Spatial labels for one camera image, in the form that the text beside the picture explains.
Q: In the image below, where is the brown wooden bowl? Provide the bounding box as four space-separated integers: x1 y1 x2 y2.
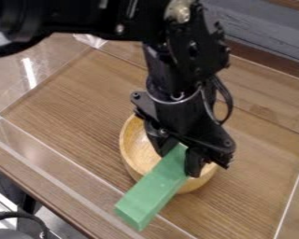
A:
120 115 217 194

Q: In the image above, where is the clear acrylic tray wall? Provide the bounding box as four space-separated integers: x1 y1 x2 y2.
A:
0 35 299 239

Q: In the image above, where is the clear acrylic corner bracket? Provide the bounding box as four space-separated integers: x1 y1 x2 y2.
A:
73 34 106 49

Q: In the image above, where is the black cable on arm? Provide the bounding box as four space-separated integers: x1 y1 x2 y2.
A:
199 74 235 127

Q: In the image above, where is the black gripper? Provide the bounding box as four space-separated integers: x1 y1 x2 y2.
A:
130 86 235 178

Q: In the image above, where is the black cable bottom left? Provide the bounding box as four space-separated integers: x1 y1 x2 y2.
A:
0 211 49 239

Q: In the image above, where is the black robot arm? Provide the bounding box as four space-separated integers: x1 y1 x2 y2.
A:
0 0 235 177

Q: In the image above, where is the green rectangular block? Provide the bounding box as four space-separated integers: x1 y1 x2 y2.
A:
113 144 188 232

